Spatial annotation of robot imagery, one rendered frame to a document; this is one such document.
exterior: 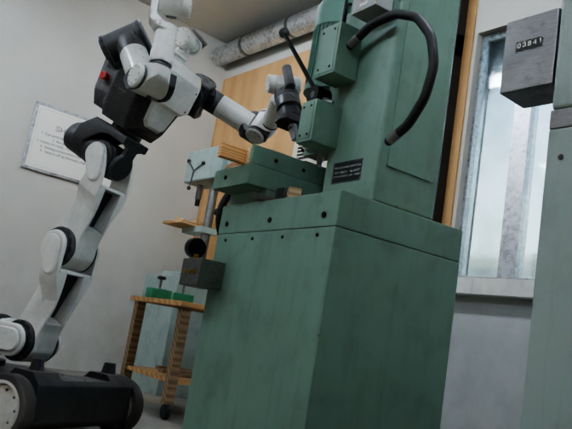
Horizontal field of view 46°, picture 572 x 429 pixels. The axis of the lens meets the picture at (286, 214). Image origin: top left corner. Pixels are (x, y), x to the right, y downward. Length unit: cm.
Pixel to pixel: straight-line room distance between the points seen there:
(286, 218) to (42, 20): 347
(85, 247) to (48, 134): 241
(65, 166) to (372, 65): 326
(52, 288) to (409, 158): 131
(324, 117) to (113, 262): 329
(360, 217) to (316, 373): 38
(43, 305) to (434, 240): 137
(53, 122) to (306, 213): 332
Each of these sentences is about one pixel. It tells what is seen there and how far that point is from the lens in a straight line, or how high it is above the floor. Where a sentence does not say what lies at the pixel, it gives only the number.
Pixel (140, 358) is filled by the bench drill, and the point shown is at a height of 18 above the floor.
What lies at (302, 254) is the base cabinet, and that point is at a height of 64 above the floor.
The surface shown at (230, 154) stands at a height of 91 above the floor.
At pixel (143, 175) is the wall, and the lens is 506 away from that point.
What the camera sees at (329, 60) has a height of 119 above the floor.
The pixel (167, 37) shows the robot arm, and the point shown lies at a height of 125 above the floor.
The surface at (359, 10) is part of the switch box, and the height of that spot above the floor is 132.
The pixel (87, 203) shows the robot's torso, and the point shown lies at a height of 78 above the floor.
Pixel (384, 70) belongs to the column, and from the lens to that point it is 181.
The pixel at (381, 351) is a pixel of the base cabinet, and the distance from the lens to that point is 169.
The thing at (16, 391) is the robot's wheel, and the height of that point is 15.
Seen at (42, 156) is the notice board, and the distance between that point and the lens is 476.
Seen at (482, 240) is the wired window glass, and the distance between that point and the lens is 339.
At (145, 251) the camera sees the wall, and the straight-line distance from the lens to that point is 504.
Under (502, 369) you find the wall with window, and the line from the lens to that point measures 314.
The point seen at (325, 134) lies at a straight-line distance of 184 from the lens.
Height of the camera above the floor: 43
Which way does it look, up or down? 11 degrees up
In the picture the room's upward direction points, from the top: 10 degrees clockwise
